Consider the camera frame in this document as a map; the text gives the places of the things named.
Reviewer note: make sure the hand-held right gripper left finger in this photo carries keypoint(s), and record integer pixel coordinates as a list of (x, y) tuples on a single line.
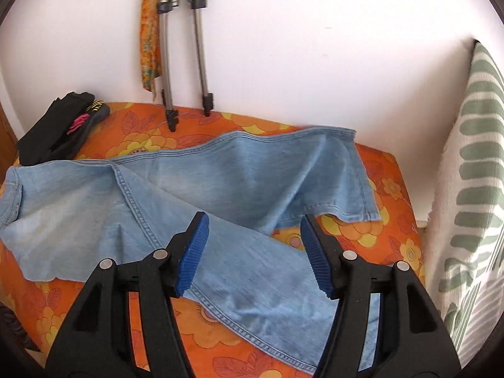
[(193, 252)]

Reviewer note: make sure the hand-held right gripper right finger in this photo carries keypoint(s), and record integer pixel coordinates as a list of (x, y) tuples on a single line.
[(315, 252)]

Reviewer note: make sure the light blue denim pants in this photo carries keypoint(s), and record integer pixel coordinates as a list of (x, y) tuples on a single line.
[(236, 173)]

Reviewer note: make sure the orange floral bedspread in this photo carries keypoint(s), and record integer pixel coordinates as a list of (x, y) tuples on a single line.
[(393, 204)]

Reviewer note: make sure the black garment with yellow print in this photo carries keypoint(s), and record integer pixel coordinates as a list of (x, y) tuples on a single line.
[(100, 112)]

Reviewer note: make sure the white towel with green leaves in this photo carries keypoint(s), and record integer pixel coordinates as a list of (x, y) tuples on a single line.
[(464, 165)]

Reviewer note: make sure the black folded garment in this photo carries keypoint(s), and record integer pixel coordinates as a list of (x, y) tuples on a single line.
[(47, 126)]

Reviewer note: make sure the grey metal tripod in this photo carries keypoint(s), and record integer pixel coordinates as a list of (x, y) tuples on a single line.
[(199, 47)]

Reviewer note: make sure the wooden door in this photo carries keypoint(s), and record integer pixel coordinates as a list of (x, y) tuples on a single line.
[(6, 145)]

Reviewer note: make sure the long orange patterned scarf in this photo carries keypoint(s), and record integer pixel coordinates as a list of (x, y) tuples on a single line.
[(149, 27)]

